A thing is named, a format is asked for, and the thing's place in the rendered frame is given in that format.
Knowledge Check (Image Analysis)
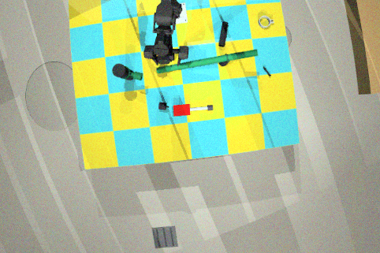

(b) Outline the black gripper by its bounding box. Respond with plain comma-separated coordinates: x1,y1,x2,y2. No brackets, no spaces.
143,40,188,66

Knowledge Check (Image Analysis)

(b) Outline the red block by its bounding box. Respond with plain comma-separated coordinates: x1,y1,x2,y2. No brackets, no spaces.
173,104,213,116

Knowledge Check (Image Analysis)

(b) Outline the green cylinder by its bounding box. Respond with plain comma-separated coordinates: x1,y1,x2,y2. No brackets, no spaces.
156,49,259,73

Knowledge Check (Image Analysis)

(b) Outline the green band with cup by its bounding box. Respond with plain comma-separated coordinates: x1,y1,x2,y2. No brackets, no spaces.
121,70,143,80

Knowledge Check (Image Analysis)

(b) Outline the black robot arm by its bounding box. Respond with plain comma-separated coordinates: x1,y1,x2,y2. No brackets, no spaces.
152,0,182,64

